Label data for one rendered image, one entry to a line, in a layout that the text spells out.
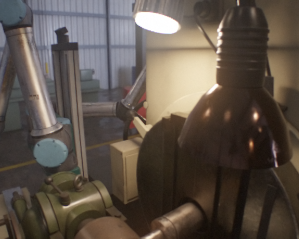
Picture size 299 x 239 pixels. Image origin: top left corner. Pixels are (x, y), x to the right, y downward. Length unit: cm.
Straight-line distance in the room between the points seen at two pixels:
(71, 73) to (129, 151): 64
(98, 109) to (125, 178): 82
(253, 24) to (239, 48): 3
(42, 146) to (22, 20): 52
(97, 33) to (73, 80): 962
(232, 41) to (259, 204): 37
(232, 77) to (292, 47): 31
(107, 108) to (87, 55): 912
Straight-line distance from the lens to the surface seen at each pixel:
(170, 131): 65
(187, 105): 72
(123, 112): 152
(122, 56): 1154
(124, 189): 103
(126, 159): 96
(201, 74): 71
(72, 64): 140
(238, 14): 30
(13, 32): 110
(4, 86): 128
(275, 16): 60
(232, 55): 29
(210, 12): 64
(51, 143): 110
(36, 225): 81
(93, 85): 674
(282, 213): 55
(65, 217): 81
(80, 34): 1068
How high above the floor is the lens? 173
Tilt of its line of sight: 16 degrees down
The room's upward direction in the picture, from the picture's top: straight up
